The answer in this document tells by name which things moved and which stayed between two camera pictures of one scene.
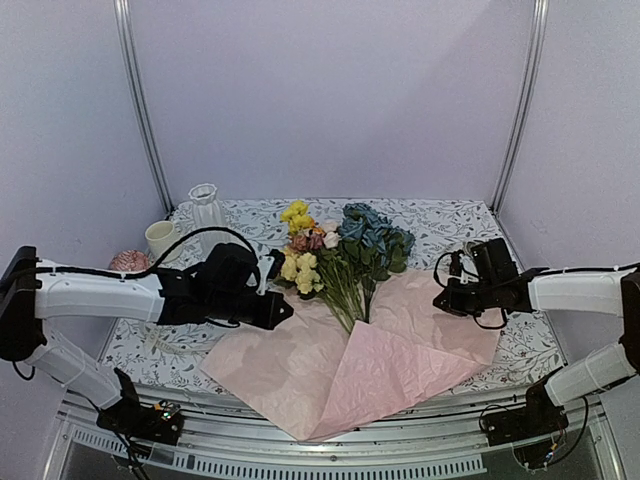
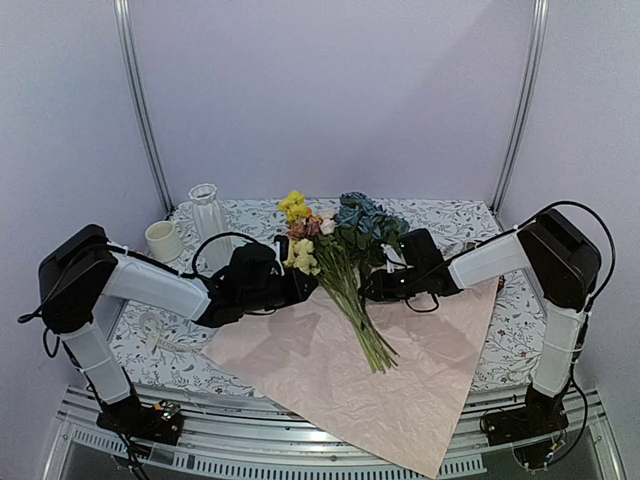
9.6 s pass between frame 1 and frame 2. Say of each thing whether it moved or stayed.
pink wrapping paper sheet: moved
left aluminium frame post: stayed
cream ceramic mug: stayed
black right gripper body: moved
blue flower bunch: moved
